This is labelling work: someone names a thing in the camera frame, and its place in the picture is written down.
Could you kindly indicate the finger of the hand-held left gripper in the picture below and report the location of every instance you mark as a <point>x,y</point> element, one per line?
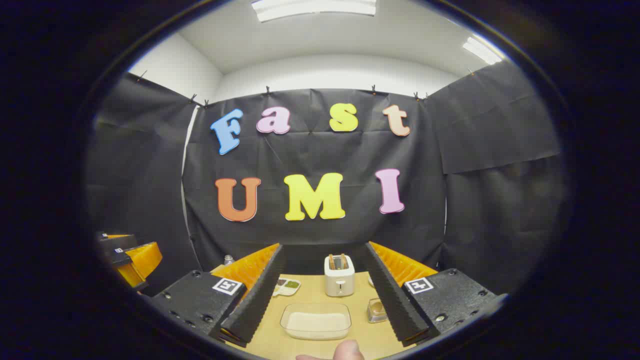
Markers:
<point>142,262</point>
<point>117,241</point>

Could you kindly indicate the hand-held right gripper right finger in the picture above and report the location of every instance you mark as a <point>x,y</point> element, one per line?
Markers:
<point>390,295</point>

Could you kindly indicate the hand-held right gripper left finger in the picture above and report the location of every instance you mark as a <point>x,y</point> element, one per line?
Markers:
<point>260,295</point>

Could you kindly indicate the glass dish of rice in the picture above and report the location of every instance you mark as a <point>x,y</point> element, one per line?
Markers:
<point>316,322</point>

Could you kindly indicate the white divided bean dish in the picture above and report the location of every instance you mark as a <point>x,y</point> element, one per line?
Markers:
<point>289,286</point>

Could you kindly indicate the small clear water bottle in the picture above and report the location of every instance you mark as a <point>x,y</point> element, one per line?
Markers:
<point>229,260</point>

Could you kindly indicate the white toaster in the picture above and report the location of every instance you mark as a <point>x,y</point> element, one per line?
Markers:
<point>339,282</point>

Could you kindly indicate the black backdrop cloth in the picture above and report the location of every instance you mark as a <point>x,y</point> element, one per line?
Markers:
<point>310,150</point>

